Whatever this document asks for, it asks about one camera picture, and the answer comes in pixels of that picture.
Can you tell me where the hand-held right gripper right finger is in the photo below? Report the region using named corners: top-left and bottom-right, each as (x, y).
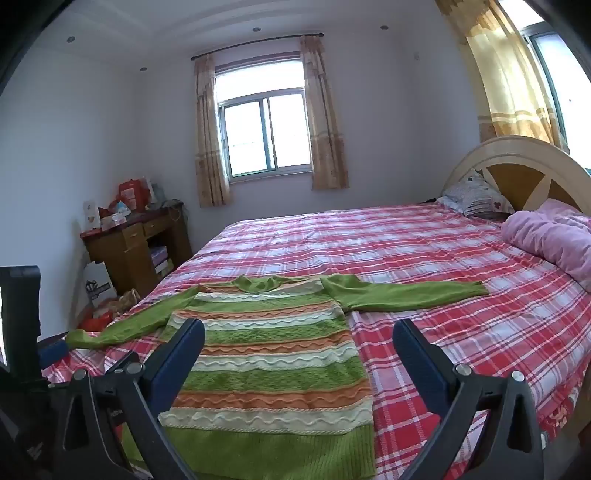
top-left (392, 318), bottom-right (546, 480)

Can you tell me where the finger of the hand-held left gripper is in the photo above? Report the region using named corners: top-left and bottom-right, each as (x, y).
top-left (37, 333), bottom-right (71, 370)

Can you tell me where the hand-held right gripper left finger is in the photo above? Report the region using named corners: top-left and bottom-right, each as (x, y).
top-left (58, 316), bottom-right (206, 480)

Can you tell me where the green orange striped knit sweater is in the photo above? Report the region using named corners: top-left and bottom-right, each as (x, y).
top-left (66, 273), bottom-right (489, 480)

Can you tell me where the red plastic bag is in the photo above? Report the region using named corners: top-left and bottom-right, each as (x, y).
top-left (76, 309), bottom-right (114, 333)

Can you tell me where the woven basket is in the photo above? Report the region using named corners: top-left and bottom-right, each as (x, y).
top-left (115, 288), bottom-right (140, 317)

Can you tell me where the white cardboard carton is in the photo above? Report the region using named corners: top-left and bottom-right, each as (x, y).
top-left (83, 261), bottom-right (117, 308)

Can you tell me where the red plaid bed sheet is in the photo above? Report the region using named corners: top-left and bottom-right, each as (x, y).
top-left (41, 203), bottom-right (591, 480)

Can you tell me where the stack of flat boxes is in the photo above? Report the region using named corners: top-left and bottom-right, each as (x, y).
top-left (148, 246), bottom-right (169, 278)

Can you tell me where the brown wooden desk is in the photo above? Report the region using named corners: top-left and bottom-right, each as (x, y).
top-left (80, 200), bottom-right (194, 296)

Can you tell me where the white upright card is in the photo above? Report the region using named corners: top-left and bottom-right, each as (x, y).
top-left (83, 199), bottom-right (101, 232)

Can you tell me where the red gift box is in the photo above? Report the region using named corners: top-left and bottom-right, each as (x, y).
top-left (117, 179), bottom-right (151, 210)

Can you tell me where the patterned grey pillow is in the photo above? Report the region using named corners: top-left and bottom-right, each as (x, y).
top-left (436, 171), bottom-right (515, 220)

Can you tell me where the pink quilt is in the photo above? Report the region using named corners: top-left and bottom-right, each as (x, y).
top-left (501, 198), bottom-right (591, 291)

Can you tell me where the wooden bed headboard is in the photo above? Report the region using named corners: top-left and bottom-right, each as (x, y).
top-left (441, 135), bottom-right (591, 217)

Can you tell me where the beige patterned curtain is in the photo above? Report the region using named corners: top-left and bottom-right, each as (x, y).
top-left (193, 53), bottom-right (233, 208)
top-left (299, 36), bottom-right (350, 191)

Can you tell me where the sliding glass window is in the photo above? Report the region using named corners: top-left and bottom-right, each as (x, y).
top-left (215, 60), bottom-right (315, 181)

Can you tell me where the yellow curtain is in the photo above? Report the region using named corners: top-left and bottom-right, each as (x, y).
top-left (436, 0), bottom-right (571, 153)

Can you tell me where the black curtain rod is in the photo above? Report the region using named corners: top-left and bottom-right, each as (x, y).
top-left (190, 32), bottom-right (321, 61)

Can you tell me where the large side window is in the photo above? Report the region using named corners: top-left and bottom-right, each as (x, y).
top-left (499, 0), bottom-right (591, 171)

